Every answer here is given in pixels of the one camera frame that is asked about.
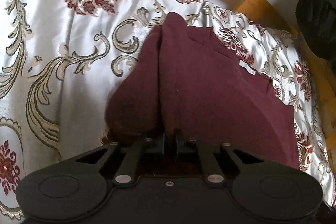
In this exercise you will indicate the wooden bed frame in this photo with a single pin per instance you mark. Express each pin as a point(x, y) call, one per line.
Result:
point(324, 78)

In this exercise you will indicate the white floral satin bedspread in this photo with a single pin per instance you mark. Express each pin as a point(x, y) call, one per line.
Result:
point(60, 59)

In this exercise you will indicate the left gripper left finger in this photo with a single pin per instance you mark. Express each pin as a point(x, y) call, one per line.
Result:
point(127, 164)

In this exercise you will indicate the black fabric bundle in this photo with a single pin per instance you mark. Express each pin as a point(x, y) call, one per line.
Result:
point(316, 21)

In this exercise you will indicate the maroon small garment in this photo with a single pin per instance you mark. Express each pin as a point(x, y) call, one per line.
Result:
point(186, 82)

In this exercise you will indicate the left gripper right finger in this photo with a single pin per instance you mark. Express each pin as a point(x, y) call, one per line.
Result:
point(192, 159)

